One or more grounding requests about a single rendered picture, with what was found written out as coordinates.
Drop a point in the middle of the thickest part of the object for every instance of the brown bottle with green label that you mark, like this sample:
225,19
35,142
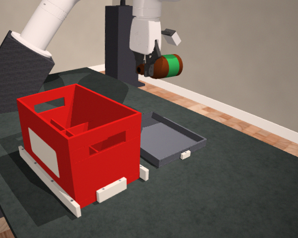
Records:
164,67

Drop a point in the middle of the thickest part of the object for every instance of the red plastic crate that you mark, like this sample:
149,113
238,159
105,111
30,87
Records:
85,145

